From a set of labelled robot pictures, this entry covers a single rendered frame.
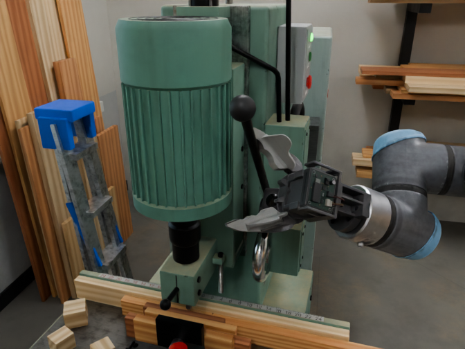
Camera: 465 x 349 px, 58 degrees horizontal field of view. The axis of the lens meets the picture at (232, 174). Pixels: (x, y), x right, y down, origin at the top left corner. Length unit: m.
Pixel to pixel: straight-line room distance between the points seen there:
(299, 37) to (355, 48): 2.11
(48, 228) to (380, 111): 2.22
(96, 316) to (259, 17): 0.70
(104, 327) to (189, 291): 0.24
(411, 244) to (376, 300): 1.79
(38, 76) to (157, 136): 1.84
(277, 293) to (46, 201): 1.43
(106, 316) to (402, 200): 0.65
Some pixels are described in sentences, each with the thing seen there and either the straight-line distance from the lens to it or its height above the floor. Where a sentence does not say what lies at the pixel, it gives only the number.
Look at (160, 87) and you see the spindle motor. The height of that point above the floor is 1.42.
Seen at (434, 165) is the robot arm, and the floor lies 1.27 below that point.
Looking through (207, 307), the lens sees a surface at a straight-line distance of 0.90.
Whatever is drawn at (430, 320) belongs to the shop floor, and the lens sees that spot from 2.49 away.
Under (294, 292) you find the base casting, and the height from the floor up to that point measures 0.80.
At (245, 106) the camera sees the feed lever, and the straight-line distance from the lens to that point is 0.53.
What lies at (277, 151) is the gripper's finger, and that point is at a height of 1.32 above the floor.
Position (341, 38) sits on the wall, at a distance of 2.99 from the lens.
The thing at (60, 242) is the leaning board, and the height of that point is 0.36.
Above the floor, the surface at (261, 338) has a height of 0.92.
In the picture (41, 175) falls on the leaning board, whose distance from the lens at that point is 2.23.
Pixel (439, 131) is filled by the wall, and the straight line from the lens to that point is 3.20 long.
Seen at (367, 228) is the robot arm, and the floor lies 1.21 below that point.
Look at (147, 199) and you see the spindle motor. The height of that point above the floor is 1.24.
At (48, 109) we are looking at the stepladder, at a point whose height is 1.16.
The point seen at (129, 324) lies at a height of 0.93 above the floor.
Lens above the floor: 1.54
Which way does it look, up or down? 23 degrees down
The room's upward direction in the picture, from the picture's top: straight up
